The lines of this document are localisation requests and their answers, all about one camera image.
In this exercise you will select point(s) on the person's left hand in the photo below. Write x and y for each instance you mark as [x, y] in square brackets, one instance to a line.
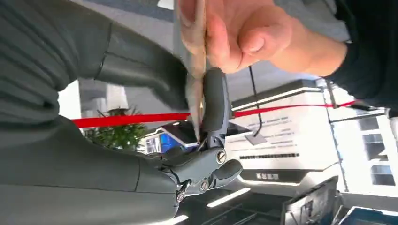
[242, 31]

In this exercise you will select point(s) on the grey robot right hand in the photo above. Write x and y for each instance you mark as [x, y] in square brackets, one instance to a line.
[77, 174]

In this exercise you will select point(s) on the person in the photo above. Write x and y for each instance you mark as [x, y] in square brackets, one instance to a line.
[370, 46]

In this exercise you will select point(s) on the dark framed screen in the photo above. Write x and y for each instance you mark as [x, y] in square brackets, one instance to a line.
[311, 202]

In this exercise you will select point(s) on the green potted plant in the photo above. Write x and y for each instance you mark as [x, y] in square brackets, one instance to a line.
[118, 135]

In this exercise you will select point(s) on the black white-edged screen panel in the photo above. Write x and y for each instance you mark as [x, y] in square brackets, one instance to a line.
[182, 132]

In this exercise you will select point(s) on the red barrier belt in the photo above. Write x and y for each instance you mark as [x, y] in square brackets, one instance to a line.
[124, 120]

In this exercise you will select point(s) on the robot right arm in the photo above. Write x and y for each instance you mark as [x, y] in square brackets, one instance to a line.
[28, 62]

